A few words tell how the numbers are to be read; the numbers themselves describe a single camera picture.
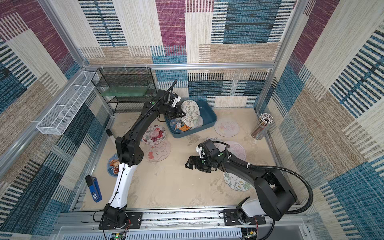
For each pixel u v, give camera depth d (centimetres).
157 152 97
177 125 110
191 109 97
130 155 63
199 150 81
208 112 115
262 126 94
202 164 74
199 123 111
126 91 99
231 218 73
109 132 102
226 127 109
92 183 81
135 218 74
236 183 85
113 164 92
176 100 88
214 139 104
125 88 108
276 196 42
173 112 85
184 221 75
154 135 105
